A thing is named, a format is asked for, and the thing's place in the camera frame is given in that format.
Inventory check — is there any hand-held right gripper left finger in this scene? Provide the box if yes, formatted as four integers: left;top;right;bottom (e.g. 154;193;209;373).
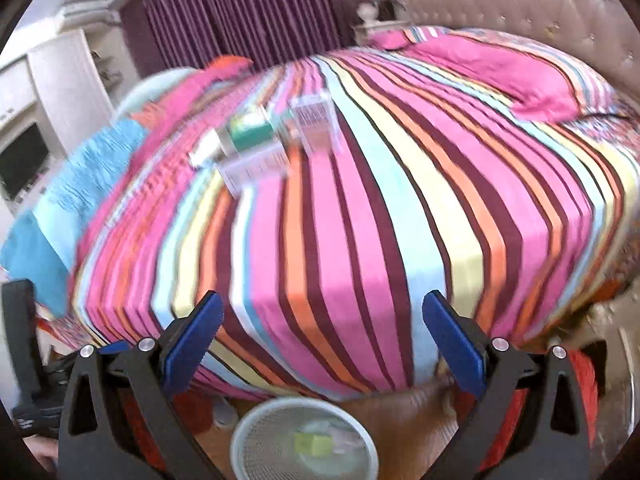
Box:
57;290;226;480

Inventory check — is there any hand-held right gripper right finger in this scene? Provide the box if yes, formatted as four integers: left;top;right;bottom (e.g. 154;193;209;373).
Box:
421;290;591;480

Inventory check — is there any white mesh waste basket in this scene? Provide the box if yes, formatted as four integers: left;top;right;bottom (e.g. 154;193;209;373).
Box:
229;398;379;480

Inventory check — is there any yellow-green printed box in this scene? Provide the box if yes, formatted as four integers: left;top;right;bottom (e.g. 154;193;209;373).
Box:
216;141;292;197

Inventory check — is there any green and white box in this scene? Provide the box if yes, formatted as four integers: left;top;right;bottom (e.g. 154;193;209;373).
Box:
229;111;275;156

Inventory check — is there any person's left hand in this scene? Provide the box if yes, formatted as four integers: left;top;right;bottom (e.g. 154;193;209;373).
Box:
22;437;57;476

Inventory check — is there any small yellow-green box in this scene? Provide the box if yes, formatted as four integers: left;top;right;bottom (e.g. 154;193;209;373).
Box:
294;432;332;457

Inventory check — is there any blue patterned quilt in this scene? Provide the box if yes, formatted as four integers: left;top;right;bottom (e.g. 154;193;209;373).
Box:
0;119;151;316

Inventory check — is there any black television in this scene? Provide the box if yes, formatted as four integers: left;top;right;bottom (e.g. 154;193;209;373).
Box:
0;122;51;198

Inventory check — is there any pink quilt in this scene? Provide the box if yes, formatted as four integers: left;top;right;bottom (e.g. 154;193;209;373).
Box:
75;57;253;261

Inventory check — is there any pink and white box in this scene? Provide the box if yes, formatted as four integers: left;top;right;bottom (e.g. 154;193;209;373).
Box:
289;91;345;155

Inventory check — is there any light green pillow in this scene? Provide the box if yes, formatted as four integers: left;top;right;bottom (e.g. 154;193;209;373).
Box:
117;67;196;116

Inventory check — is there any large pink pillow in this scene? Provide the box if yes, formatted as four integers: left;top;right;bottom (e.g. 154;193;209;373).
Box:
400;37;583;123

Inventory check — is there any orange pillow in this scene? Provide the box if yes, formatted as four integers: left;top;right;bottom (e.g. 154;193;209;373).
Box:
205;55;253;78

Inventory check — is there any white cabinet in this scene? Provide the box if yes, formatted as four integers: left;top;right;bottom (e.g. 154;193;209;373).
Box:
0;2;126;211

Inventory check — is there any white nightstand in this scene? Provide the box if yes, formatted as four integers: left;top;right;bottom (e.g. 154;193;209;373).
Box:
352;17;411;46

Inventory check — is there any purple curtain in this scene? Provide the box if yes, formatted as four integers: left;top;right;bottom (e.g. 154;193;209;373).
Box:
120;0;401;78

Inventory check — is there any beige tufted headboard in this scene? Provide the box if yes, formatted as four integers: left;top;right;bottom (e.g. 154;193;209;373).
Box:
397;0;640;111

